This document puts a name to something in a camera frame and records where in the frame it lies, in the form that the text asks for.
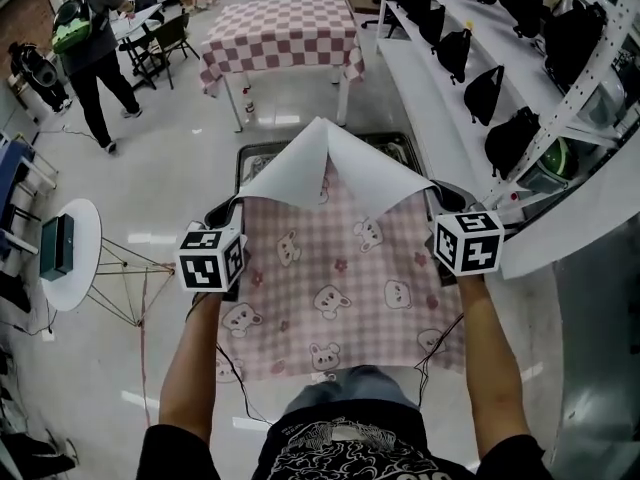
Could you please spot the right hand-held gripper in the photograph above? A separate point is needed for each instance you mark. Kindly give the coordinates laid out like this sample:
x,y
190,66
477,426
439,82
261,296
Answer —
x,y
477,253

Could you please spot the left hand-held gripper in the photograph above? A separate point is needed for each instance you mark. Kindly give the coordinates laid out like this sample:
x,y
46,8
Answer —
x,y
200,273

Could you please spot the pink bear-print cloth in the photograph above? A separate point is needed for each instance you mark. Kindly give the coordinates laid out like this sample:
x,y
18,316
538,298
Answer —
x,y
325,268

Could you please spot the person's right forearm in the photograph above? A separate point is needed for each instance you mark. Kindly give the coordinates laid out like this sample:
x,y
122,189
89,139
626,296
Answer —
x,y
492,363

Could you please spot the person's left forearm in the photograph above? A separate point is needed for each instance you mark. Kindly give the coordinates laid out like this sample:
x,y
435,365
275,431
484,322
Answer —
x,y
192,363

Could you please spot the row of black bags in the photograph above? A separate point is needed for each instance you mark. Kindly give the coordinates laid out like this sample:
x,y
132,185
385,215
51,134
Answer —
x,y
510,143

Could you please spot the clear spray bottle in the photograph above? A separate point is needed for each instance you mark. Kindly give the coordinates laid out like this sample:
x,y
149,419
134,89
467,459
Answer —
x,y
250,108

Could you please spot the white metal shelf rack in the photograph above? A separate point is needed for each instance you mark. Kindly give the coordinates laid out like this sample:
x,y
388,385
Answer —
x,y
407,68

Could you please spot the round white side table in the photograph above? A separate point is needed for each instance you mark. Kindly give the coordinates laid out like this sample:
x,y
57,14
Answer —
x,y
85,248

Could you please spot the white square table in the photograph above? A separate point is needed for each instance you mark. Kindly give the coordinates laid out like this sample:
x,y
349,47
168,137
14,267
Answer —
x,y
341,98

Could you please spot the dark green box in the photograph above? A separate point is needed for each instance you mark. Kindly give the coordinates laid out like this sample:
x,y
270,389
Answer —
x,y
57,248

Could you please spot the black folding chair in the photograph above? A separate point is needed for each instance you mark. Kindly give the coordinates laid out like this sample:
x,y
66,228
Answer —
x,y
172,33

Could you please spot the red white checkered cloth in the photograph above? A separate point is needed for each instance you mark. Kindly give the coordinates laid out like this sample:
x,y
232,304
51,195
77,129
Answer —
x,y
285,33

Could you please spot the person's blue jeans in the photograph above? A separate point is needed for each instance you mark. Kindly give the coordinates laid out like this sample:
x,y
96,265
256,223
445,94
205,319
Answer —
x,y
350,388

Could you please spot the white table with paper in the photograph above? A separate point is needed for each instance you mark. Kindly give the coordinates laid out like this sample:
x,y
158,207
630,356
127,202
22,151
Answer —
x,y
137,18

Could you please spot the blue cloth covered table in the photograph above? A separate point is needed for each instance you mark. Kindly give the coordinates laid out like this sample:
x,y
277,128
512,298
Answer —
x,y
12,158

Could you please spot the green backpack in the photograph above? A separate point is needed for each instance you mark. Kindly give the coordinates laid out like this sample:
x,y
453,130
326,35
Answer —
x,y
70,33

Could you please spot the person's black printed t-shirt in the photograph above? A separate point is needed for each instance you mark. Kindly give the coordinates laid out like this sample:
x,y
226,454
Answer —
x,y
350,448

